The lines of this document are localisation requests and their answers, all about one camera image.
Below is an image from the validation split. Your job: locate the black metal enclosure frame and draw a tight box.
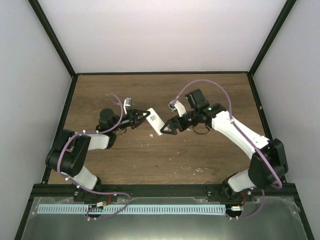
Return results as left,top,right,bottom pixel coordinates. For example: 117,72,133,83
13,0,316,240

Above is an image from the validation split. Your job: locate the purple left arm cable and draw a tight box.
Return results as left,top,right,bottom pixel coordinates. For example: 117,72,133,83
56,93,132,221

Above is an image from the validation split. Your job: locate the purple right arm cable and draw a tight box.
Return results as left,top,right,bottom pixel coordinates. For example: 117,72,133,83
176,79,283,221

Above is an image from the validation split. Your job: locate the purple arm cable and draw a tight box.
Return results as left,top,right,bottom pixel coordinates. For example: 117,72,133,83
176,79,283,221
56,93,132,221

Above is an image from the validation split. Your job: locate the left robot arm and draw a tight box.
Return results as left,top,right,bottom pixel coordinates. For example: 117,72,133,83
45,108,151,202

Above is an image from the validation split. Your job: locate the white remote control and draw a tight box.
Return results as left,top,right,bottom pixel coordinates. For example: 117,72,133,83
146,107,165,136

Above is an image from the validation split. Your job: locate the light blue slotted cable duct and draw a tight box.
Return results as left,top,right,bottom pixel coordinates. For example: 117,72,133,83
36,204,226,216

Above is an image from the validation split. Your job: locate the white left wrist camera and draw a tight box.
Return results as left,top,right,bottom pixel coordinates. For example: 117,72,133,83
123,97,132,115

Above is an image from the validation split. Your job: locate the grey metal front plate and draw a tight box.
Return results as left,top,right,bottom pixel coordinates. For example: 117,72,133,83
21,196,308,240

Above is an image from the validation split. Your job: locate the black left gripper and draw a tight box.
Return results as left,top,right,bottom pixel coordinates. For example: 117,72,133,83
110,109,150,133

